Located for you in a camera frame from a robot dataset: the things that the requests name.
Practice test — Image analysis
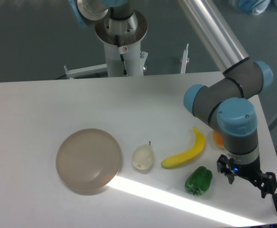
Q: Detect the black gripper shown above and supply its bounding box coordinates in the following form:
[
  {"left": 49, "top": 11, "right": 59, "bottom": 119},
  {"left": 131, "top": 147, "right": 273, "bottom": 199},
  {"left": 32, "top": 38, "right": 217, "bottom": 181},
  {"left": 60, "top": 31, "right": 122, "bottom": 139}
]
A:
[{"left": 217, "top": 154, "right": 277, "bottom": 199}]

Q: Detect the yellow banana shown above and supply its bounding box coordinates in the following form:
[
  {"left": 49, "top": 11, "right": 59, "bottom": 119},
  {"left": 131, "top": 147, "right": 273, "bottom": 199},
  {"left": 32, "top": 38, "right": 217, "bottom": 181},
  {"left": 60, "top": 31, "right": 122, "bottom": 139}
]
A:
[{"left": 161, "top": 127, "right": 206, "bottom": 169}]

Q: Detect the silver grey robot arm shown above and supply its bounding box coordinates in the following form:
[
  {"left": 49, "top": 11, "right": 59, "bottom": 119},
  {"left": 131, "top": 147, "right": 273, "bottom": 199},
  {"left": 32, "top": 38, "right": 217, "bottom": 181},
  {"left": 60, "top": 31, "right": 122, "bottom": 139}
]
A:
[{"left": 69, "top": 0, "right": 277, "bottom": 197}]

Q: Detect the orange fruit piece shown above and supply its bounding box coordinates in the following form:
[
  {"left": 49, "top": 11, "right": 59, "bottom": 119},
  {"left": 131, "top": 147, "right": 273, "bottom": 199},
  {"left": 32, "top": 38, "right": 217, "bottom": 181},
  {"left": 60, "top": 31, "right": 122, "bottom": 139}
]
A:
[{"left": 212, "top": 130, "right": 225, "bottom": 150}]

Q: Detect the green bell pepper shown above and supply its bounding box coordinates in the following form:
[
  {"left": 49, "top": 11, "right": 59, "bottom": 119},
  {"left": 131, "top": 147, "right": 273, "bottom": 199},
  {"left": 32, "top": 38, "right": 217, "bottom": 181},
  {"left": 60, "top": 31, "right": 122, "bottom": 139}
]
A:
[{"left": 184, "top": 166, "right": 212, "bottom": 196}]

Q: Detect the white pear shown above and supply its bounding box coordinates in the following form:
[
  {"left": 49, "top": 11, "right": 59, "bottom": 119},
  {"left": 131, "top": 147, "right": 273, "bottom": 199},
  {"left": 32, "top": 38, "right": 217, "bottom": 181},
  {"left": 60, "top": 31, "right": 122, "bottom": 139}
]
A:
[{"left": 132, "top": 141, "right": 154, "bottom": 173}]

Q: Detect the blue plastic bag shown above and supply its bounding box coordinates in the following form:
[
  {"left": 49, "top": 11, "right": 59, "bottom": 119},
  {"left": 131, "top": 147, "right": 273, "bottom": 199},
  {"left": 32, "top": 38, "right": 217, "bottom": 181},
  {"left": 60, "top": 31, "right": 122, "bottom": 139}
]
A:
[{"left": 232, "top": 0, "right": 277, "bottom": 16}]

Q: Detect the white metal frame bracket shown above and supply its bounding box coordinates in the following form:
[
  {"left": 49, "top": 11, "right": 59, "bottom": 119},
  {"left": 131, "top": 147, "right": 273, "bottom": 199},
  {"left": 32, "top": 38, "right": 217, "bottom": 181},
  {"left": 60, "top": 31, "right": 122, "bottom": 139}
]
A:
[{"left": 180, "top": 43, "right": 190, "bottom": 74}]

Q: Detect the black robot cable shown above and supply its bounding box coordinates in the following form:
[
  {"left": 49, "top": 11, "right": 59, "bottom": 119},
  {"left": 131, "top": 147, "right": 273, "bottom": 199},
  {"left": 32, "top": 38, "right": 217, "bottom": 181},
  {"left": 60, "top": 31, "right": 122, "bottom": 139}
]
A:
[{"left": 114, "top": 34, "right": 129, "bottom": 77}]

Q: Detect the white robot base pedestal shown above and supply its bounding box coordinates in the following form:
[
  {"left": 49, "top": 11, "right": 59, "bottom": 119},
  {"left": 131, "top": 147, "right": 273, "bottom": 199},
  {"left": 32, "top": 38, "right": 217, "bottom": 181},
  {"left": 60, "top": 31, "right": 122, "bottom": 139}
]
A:
[{"left": 64, "top": 40, "right": 148, "bottom": 79}]

